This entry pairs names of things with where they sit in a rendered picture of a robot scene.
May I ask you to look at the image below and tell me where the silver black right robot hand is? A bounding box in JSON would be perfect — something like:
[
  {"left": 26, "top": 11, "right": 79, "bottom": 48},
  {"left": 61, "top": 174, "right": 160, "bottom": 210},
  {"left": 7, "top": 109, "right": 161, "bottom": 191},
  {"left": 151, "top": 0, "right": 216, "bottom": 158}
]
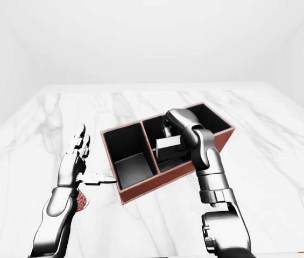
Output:
[{"left": 161, "top": 108, "right": 204, "bottom": 152}]

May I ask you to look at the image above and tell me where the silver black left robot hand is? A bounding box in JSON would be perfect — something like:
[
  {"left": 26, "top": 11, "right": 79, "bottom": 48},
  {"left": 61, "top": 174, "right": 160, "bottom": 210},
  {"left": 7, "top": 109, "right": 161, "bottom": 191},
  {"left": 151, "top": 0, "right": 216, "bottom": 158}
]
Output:
[{"left": 56, "top": 123, "right": 118, "bottom": 188}]

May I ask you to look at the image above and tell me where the red-brown desk caddy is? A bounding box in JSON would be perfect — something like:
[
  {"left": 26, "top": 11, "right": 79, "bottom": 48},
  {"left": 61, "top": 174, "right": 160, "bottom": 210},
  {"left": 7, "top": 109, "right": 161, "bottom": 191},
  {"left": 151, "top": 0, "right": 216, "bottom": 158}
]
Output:
[{"left": 100, "top": 101, "right": 236, "bottom": 206}]

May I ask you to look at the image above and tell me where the red patterned white mug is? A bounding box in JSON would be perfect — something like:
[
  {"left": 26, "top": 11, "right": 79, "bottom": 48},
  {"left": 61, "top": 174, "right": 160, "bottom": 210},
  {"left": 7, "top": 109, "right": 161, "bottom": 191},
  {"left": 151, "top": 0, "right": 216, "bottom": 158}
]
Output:
[{"left": 75, "top": 188, "right": 91, "bottom": 213}]

